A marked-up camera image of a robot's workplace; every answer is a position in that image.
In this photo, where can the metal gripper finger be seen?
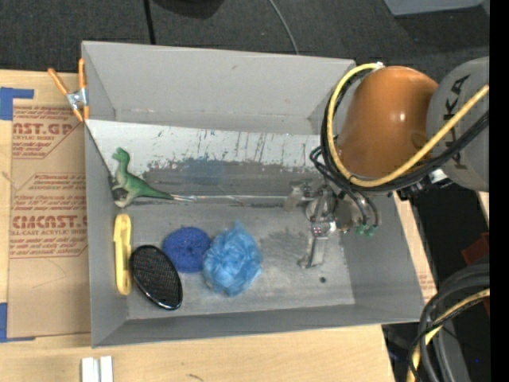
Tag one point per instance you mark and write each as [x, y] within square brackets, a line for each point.
[295, 200]
[317, 249]

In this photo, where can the grey metal bin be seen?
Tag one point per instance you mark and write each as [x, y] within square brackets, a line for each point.
[254, 94]

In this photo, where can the green toy dinosaur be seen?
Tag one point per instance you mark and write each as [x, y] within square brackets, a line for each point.
[133, 185]

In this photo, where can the light blue crumpled cloth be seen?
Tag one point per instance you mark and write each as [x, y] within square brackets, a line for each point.
[232, 261]

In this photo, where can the black oval mesh case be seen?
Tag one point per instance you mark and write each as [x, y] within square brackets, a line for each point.
[157, 277]

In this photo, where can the dark blue round scrubber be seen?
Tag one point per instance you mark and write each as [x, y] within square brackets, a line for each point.
[186, 249]

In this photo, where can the brown cardboard board red print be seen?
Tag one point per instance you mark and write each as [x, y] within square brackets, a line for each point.
[47, 277]

